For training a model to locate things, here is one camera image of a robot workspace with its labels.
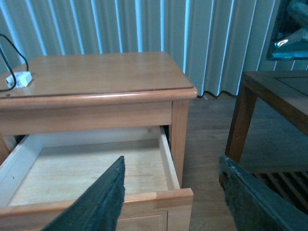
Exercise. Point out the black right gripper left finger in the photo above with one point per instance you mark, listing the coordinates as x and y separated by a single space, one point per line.
99 207

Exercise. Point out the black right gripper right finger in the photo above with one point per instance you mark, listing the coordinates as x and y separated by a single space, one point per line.
253 205

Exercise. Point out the wooden drawer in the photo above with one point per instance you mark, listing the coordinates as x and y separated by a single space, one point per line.
46 173

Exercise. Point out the white charger adapter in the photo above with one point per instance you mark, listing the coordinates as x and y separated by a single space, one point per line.
22 79

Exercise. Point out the wooden nightstand cabinet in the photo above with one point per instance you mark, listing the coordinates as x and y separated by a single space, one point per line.
74 93

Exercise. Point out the dark wooden coffee table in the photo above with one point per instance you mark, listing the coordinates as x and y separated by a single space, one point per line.
287 93

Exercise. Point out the dark framed screen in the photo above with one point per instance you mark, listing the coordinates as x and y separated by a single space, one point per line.
289 39

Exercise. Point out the grey pleated curtain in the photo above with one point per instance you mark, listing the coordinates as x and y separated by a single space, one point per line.
212 41

